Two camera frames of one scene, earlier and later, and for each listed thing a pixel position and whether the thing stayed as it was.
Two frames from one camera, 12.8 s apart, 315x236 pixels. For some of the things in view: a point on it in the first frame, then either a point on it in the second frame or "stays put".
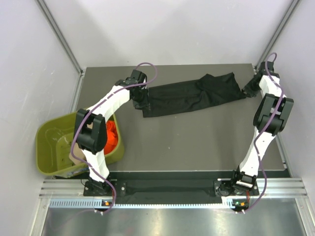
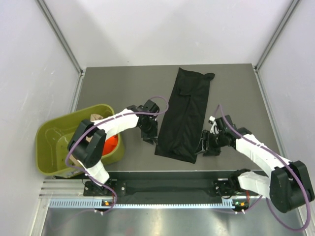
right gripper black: [248, 92] → [211, 151]
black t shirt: [211, 89] → [182, 127]
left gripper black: [144, 103] → [151, 136]
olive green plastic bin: [53, 143] stays put
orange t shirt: [112, 137] stays put
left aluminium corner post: [66, 45] stays put
